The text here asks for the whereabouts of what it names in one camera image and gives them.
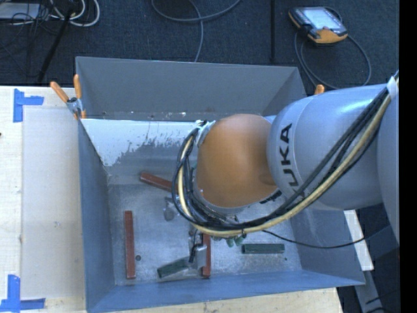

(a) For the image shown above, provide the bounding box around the red-brown flat block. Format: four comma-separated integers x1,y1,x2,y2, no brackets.
123,210,137,280
201,233,212,278
139,171,179,192

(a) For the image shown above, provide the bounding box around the black cylinder on white bracket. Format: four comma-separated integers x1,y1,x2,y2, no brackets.
259,190,283,206

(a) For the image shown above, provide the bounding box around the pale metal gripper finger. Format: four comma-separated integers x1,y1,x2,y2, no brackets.
188,243,209,271
163,196,178,222

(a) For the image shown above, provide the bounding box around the grey metal bin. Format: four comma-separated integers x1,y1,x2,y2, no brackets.
75,55,367,313

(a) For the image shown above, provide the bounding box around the dark green flat block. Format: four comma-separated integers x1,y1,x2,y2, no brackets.
240,243,286,255
156,256,191,279

